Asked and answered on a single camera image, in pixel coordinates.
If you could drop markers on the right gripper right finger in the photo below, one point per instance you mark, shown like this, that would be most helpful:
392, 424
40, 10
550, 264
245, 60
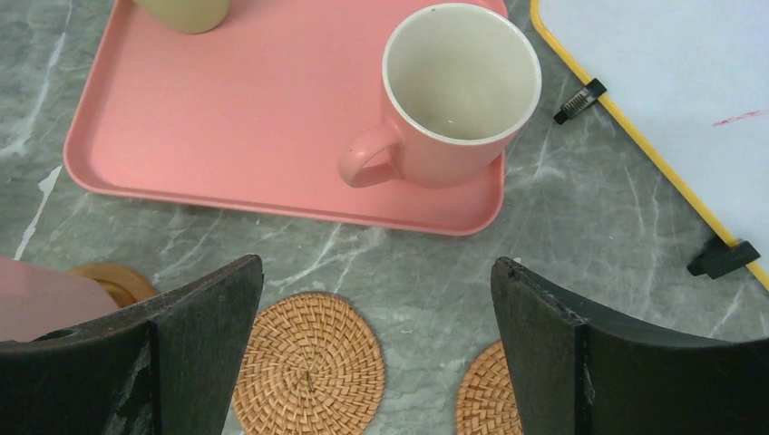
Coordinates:
580, 367

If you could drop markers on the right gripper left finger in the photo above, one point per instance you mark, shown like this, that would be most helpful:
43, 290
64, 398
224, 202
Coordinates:
167, 365

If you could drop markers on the light wooden coaster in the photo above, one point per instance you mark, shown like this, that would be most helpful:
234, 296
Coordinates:
124, 285

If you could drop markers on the pink mug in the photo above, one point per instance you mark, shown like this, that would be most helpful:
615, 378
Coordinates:
459, 82
36, 300

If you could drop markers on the green mug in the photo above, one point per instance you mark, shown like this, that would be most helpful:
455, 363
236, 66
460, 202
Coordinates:
187, 16

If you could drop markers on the pink serving tray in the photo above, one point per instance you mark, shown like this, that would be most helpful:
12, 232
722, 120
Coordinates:
254, 115

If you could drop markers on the whiteboard with red writing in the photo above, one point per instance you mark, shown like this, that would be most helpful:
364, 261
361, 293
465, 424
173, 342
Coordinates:
688, 82

